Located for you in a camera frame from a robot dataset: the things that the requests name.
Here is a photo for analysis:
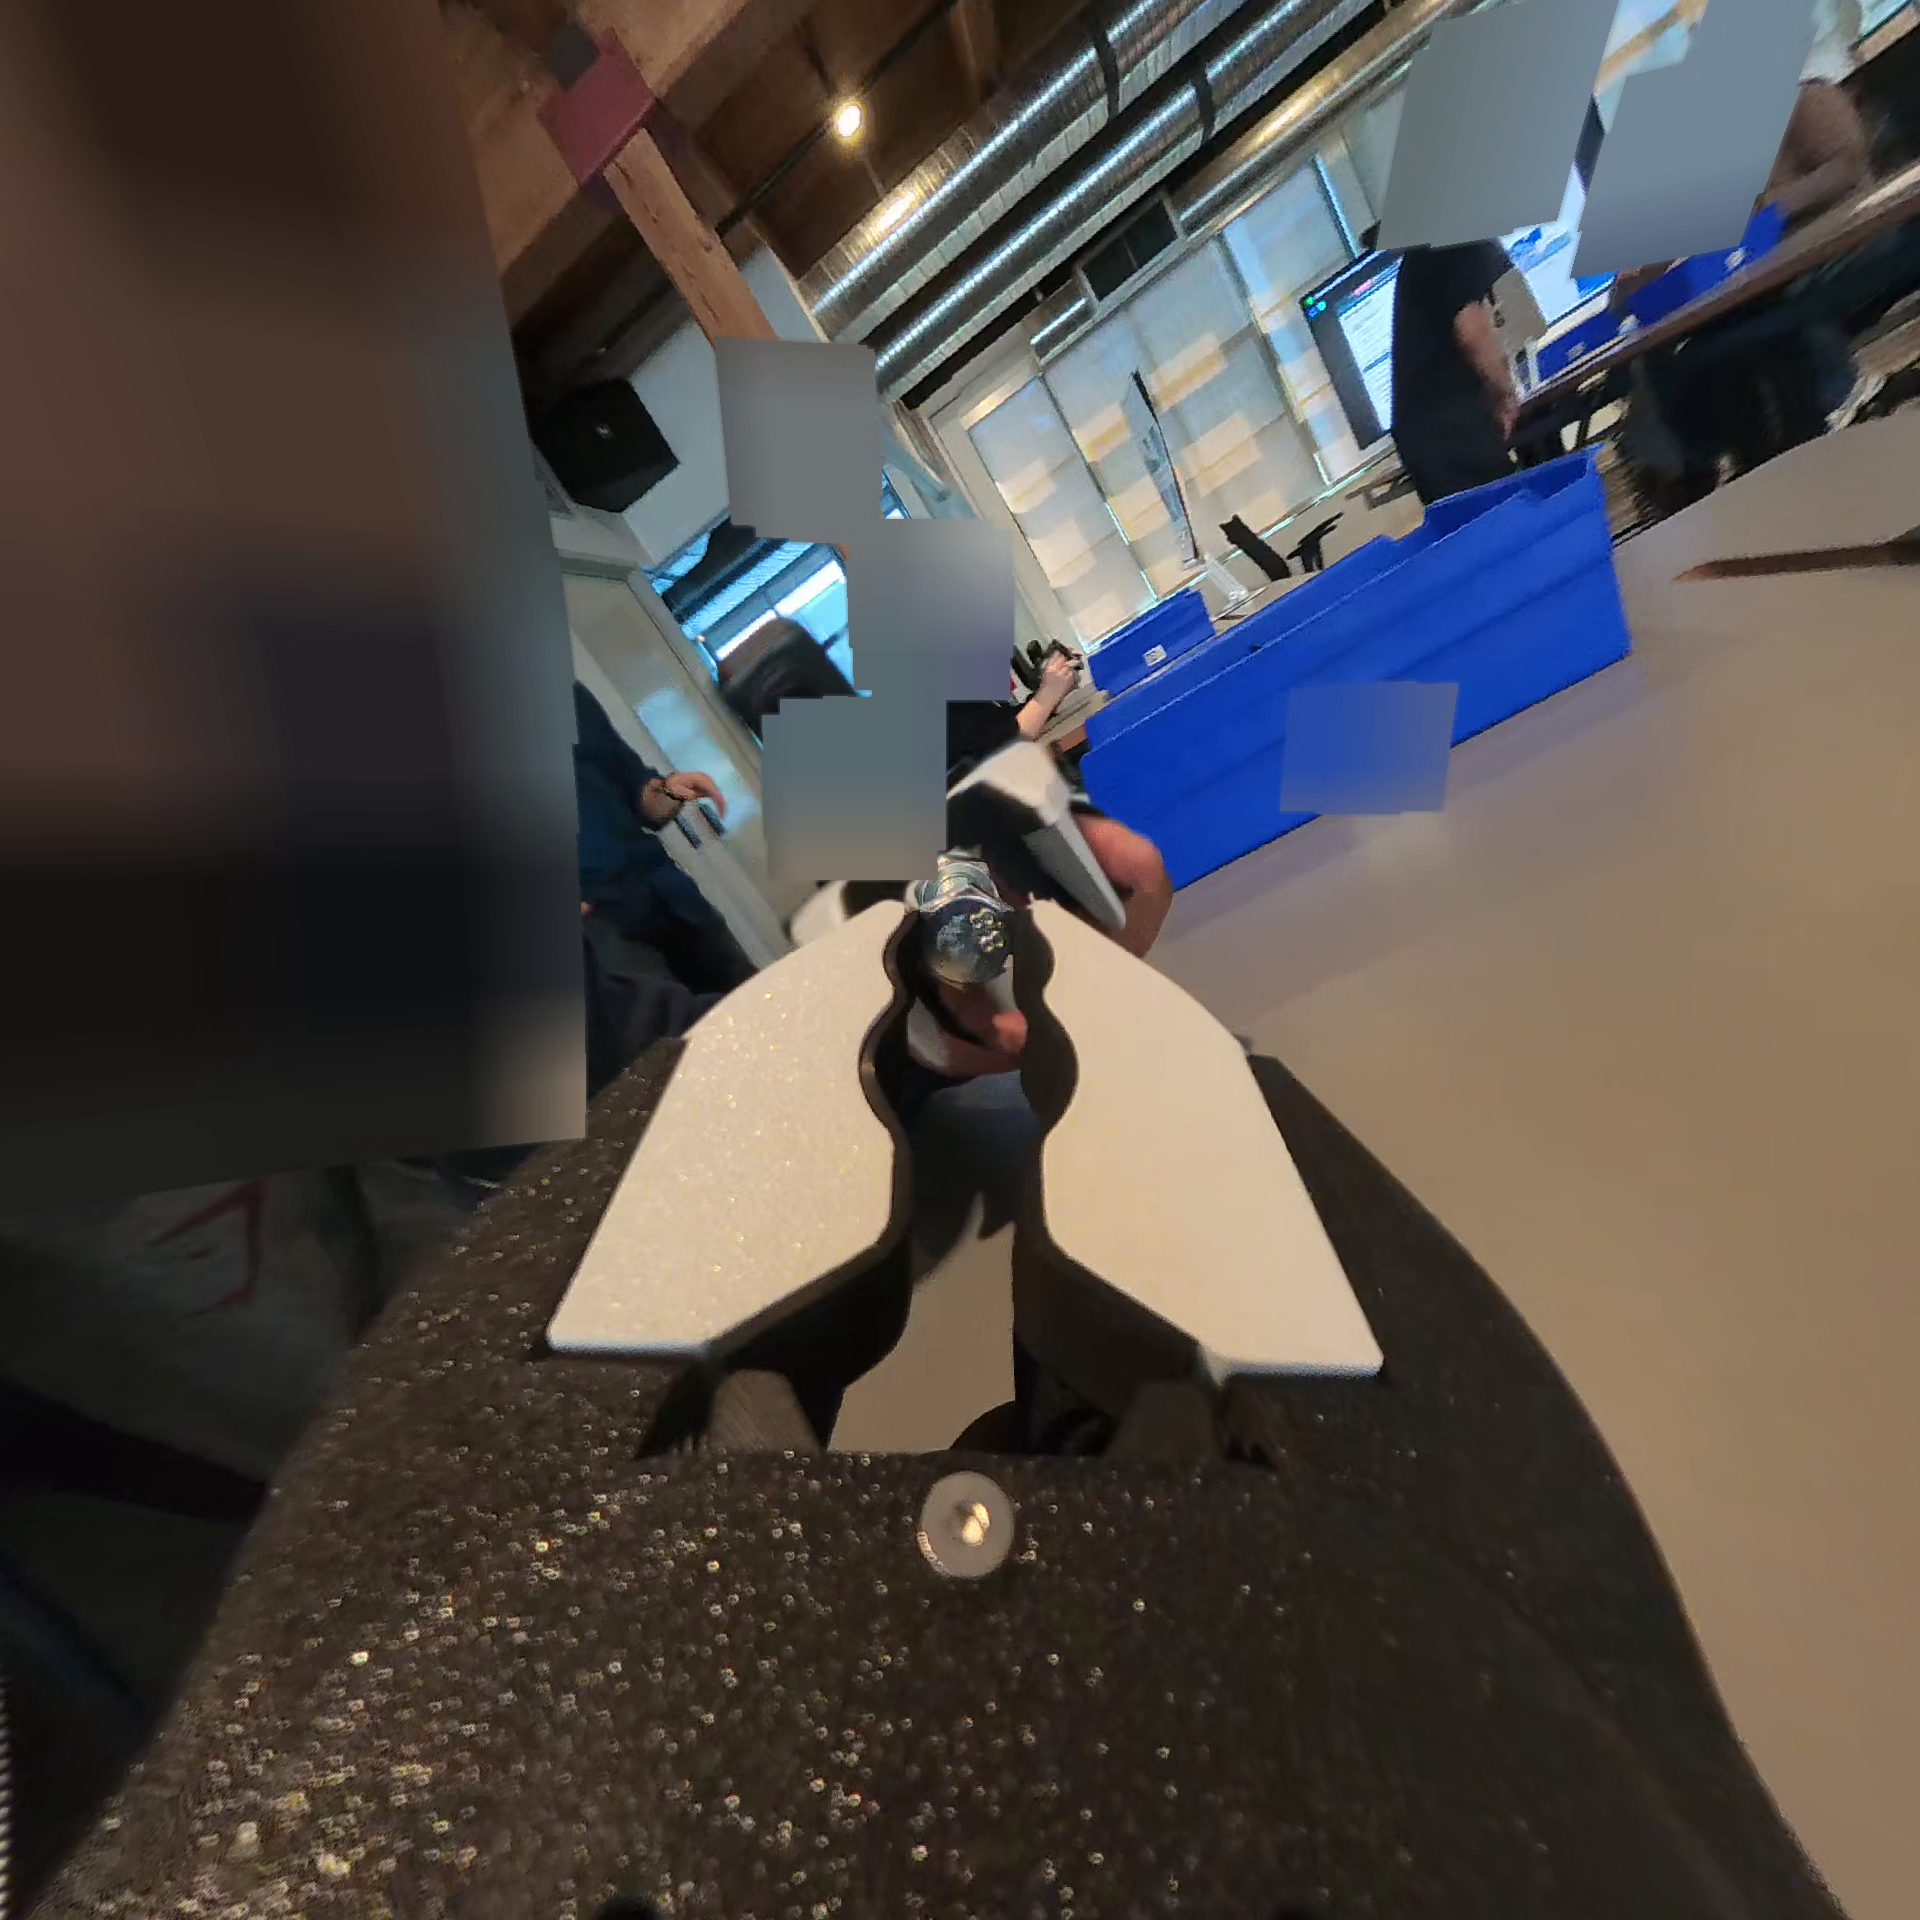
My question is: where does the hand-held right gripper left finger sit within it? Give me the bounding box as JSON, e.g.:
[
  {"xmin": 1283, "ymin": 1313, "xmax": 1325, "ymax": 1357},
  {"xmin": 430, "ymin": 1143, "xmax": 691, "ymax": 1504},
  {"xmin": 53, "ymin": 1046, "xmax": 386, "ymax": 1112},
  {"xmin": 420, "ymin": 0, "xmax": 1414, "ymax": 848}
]
[{"xmin": 546, "ymin": 906, "xmax": 912, "ymax": 1369}]

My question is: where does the black mounted speaker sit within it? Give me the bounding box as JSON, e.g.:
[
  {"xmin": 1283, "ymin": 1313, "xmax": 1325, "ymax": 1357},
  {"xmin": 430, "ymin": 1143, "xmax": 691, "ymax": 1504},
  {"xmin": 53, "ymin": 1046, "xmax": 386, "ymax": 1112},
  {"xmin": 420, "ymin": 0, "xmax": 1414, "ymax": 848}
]
[{"xmin": 532, "ymin": 373, "xmax": 685, "ymax": 518}]

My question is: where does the large display monitor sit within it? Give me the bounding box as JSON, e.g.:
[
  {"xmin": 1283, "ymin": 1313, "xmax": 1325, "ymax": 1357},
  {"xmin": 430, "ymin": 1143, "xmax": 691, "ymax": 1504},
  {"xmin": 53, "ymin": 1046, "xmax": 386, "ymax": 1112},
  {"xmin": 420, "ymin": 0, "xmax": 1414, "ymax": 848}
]
[{"xmin": 1295, "ymin": 251, "xmax": 1404, "ymax": 459}]

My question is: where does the large blue plastic bin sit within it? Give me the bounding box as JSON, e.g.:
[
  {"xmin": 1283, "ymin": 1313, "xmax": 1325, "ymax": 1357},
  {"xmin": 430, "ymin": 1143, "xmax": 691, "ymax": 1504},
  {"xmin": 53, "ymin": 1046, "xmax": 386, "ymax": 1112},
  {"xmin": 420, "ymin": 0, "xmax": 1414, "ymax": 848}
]
[{"xmin": 1081, "ymin": 447, "xmax": 1629, "ymax": 885}]

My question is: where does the silver ventilation duct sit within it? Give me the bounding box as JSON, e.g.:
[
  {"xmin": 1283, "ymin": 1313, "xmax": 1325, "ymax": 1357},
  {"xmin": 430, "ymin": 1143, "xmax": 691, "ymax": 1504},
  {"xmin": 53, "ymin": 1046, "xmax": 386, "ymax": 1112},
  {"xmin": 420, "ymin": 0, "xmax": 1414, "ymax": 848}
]
[
  {"xmin": 799, "ymin": 0, "xmax": 1303, "ymax": 340},
  {"xmin": 876, "ymin": 30, "xmax": 1444, "ymax": 405}
]

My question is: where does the person's left hand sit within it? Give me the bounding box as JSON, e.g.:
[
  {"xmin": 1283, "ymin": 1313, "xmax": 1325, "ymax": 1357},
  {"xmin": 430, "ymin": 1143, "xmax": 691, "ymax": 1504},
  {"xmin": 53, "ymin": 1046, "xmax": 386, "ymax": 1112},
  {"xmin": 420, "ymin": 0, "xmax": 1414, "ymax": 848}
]
[{"xmin": 1083, "ymin": 821, "xmax": 1180, "ymax": 964}]

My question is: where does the steel hex bolt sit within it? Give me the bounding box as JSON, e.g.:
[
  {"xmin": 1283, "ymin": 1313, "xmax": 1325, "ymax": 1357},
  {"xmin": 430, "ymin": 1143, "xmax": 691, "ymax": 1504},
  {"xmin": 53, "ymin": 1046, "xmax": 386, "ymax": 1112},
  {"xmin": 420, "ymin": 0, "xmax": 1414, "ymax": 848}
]
[{"xmin": 912, "ymin": 885, "xmax": 1016, "ymax": 984}]

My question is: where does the wooden pillar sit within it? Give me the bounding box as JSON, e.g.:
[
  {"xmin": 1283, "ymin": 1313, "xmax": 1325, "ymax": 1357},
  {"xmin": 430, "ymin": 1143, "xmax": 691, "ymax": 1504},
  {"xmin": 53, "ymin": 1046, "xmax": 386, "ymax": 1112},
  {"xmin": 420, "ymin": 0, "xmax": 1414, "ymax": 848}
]
[{"xmin": 540, "ymin": 45, "xmax": 793, "ymax": 356}]

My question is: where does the roll-up banner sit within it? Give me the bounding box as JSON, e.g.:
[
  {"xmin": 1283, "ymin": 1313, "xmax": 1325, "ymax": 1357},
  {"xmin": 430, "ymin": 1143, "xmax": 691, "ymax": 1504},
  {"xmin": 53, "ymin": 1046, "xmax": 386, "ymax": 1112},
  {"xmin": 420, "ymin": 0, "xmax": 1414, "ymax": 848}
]
[{"xmin": 1127, "ymin": 367, "xmax": 1196, "ymax": 564}]

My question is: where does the black desk mat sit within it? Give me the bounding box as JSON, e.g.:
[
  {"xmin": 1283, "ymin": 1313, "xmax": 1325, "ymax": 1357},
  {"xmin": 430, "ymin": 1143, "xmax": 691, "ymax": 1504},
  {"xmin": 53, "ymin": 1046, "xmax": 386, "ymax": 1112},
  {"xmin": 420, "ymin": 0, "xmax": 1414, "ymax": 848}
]
[{"xmin": 1667, "ymin": 536, "xmax": 1920, "ymax": 585}]

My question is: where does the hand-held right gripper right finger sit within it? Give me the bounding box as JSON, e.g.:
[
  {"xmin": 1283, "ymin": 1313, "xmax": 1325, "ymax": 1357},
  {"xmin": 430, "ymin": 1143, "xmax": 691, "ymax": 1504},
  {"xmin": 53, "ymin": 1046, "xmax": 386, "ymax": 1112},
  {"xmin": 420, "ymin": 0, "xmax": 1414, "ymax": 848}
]
[{"xmin": 1016, "ymin": 906, "xmax": 1382, "ymax": 1383}]

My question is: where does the black office chair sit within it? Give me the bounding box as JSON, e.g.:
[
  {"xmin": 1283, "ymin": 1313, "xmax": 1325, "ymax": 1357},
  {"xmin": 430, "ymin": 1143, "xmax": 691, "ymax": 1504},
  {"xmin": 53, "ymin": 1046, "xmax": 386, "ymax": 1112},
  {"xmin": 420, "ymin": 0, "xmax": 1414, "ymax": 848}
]
[{"xmin": 1211, "ymin": 518, "xmax": 1344, "ymax": 576}]

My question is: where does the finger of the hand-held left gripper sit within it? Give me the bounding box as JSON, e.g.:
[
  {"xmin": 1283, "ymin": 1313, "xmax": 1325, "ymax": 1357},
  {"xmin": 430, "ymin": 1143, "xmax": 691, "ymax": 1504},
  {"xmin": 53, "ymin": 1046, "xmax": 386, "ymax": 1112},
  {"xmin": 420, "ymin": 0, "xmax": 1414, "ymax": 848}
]
[
  {"xmin": 793, "ymin": 883, "xmax": 904, "ymax": 964},
  {"xmin": 946, "ymin": 743, "xmax": 1129, "ymax": 935}
]

